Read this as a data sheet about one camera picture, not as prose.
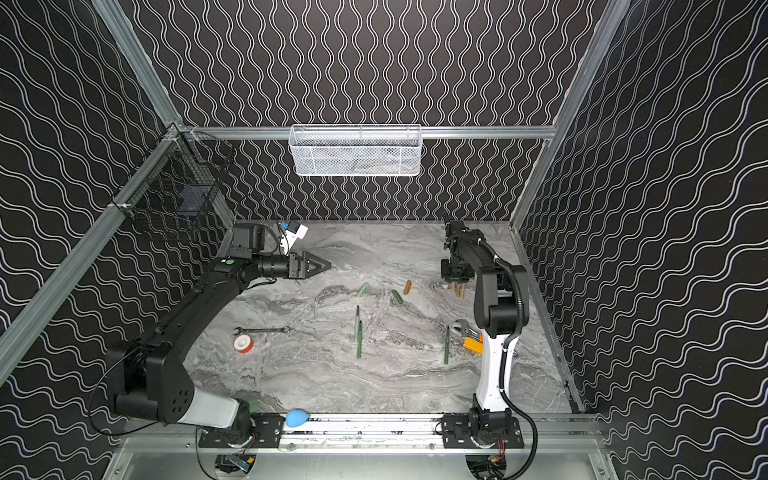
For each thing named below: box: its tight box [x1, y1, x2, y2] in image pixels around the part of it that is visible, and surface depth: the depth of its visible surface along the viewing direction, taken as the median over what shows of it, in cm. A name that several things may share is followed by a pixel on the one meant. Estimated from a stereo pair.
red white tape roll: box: [233, 333, 254, 354], surface depth 90 cm
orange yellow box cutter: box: [463, 333, 484, 355], surface depth 90 cm
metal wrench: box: [233, 326, 291, 335], surface depth 94 cm
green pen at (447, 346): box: [444, 325, 450, 365], surface depth 90 cm
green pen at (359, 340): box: [357, 320, 363, 359], surface depth 91 cm
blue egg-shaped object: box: [286, 409, 310, 428], surface depth 77 cm
